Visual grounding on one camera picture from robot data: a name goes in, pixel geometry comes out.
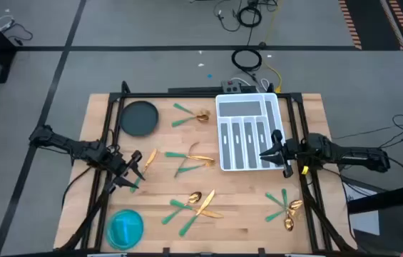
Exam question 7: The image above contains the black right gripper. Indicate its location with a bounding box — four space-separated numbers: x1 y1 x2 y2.
259 129 311 178

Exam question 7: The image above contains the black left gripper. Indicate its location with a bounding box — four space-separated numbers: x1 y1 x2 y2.
104 150 146 193

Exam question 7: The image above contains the white cutlery tray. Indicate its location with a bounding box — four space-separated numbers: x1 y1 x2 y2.
215 92 290 173

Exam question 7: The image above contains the blue translucent round plate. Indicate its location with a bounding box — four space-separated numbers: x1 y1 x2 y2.
105 208 145 251

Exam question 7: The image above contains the black round plate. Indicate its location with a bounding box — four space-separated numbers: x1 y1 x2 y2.
119 100 160 138

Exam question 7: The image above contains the grey power strip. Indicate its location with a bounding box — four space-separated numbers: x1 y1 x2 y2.
221 80 242 94

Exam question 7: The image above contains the black flat bar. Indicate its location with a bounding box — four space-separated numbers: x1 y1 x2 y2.
168 86 223 94

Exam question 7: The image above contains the white paper sheet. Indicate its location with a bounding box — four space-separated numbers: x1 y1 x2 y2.
343 180 381 236

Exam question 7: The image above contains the yellow cable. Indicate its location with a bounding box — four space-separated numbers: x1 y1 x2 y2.
262 0 283 94

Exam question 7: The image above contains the black metal table frame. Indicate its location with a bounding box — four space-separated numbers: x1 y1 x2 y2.
56 80 358 257

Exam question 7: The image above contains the coiled black cable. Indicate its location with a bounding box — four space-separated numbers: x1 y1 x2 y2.
235 5 262 29
230 48 263 84

